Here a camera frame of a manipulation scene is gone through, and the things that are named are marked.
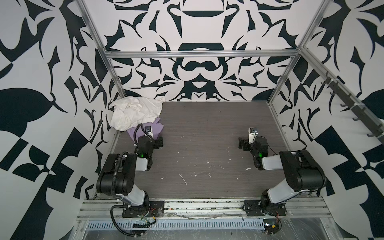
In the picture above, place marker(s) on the aluminium cage frame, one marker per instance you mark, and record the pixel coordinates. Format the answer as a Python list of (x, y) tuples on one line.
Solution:
[(300, 52)]

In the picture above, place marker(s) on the white cloth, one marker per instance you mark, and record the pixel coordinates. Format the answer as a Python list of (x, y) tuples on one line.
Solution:
[(129, 112)]

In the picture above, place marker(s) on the small electronics board right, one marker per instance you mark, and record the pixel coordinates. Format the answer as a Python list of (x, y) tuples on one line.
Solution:
[(272, 228)]

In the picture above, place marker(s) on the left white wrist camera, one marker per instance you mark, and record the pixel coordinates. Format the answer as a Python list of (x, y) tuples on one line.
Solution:
[(148, 131)]

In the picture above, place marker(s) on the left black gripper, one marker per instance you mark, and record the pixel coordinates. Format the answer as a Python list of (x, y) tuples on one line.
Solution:
[(157, 142)]

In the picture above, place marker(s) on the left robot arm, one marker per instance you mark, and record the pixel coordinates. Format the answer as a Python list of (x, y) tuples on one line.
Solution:
[(117, 178)]

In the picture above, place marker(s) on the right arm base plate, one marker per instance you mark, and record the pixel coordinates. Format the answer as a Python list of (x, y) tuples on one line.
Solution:
[(255, 208)]

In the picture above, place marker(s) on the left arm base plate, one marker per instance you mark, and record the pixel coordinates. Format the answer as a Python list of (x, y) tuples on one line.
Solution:
[(147, 209)]

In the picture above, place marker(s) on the purple cloth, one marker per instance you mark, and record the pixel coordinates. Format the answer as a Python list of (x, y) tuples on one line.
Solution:
[(156, 129)]

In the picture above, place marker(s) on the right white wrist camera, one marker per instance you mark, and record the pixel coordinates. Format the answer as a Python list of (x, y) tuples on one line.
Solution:
[(253, 133)]

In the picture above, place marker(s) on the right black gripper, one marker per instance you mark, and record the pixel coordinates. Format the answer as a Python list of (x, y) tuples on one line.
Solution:
[(243, 143)]

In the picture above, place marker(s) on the aluminium frame rail front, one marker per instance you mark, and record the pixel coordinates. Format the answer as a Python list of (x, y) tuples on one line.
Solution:
[(208, 209)]

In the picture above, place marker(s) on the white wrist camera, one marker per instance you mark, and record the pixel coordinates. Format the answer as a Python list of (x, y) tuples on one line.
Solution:
[(253, 133), (148, 131)]

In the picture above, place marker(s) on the white slotted cable duct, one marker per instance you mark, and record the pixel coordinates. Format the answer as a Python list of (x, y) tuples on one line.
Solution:
[(206, 224)]

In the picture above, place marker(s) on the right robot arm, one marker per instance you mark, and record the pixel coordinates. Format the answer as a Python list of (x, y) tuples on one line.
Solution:
[(302, 173)]

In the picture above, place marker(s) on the black wall hook rack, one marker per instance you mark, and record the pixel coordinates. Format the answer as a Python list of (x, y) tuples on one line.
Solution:
[(351, 102)]

